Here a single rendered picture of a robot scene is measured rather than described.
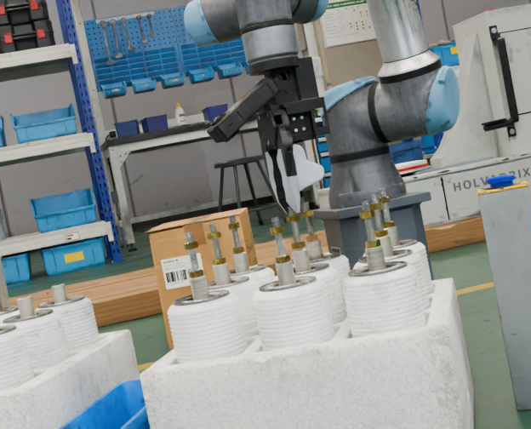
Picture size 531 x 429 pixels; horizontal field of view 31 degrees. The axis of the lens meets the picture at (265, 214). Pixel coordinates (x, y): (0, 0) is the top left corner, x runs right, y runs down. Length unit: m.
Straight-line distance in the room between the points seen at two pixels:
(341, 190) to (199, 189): 7.85
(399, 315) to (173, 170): 8.47
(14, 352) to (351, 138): 0.78
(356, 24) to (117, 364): 6.39
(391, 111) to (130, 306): 1.56
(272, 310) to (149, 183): 8.39
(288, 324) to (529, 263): 0.37
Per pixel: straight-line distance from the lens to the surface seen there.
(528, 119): 3.70
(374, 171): 1.82
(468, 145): 3.69
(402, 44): 1.77
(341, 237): 1.81
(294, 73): 1.36
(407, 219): 1.82
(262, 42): 1.34
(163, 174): 9.61
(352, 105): 1.82
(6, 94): 9.59
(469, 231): 3.42
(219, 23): 1.49
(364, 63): 7.80
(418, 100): 1.76
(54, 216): 5.84
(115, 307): 3.13
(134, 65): 7.24
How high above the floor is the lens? 0.41
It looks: 3 degrees down
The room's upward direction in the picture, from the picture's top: 11 degrees counter-clockwise
